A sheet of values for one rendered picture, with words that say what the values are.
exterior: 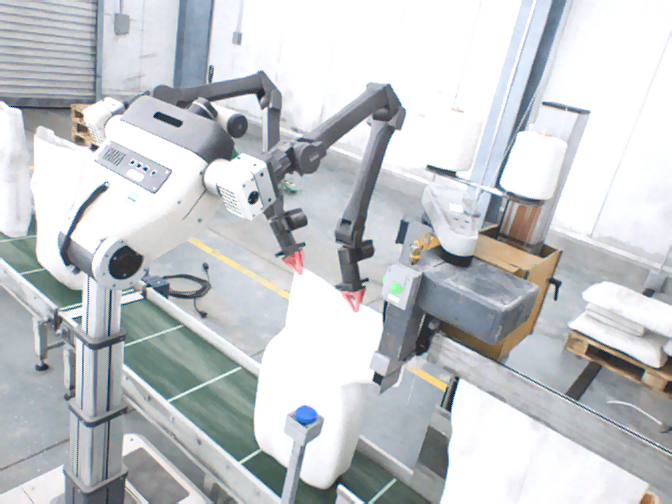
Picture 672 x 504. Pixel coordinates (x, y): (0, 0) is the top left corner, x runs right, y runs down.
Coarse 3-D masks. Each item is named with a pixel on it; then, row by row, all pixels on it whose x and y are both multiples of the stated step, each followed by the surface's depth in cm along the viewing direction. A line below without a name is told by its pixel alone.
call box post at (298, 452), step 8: (296, 448) 155; (304, 448) 156; (296, 456) 156; (304, 456) 158; (288, 464) 159; (296, 464) 157; (288, 472) 160; (296, 472) 158; (288, 480) 160; (296, 480) 160; (288, 488) 161; (296, 488) 163; (288, 496) 162
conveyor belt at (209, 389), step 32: (128, 320) 262; (160, 320) 267; (128, 352) 239; (160, 352) 243; (192, 352) 248; (160, 384) 224; (192, 384) 228; (224, 384) 232; (256, 384) 236; (192, 416) 210; (224, 416) 214; (224, 448) 198; (256, 448) 201; (352, 480) 196; (384, 480) 199
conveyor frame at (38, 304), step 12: (0, 264) 286; (0, 276) 289; (12, 276) 279; (12, 288) 282; (24, 288) 273; (132, 288) 294; (144, 288) 289; (24, 300) 275; (36, 300) 266; (48, 300) 257; (132, 300) 280; (36, 312) 269; (72, 312) 260; (48, 324) 263
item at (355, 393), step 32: (320, 288) 180; (288, 320) 193; (320, 320) 182; (352, 320) 172; (288, 352) 184; (320, 352) 181; (352, 352) 175; (288, 384) 184; (320, 384) 177; (352, 384) 175; (256, 416) 198; (352, 416) 178; (288, 448) 190; (320, 448) 182; (352, 448) 187; (320, 480) 186
